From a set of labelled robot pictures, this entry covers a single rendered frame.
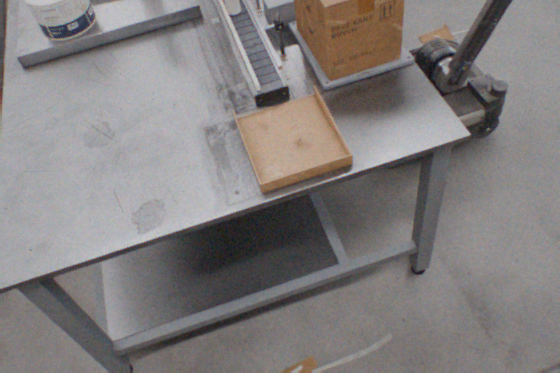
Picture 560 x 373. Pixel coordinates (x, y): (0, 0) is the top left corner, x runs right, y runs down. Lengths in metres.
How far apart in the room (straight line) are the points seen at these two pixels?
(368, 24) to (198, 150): 0.61
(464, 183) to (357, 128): 1.04
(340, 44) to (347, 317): 1.06
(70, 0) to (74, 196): 0.74
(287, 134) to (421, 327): 0.96
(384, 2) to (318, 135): 0.41
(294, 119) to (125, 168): 0.51
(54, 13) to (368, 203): 1.45
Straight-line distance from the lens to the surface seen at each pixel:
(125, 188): 1.56
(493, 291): 2.24
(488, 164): 2.59
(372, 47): 1.65
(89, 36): 2.07
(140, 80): 1.87
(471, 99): 2.51
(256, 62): 1.73
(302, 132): 1.54
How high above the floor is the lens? 1.96
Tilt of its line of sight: 50 degrees down
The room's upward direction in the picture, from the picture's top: 11 degrees counter-clockwise
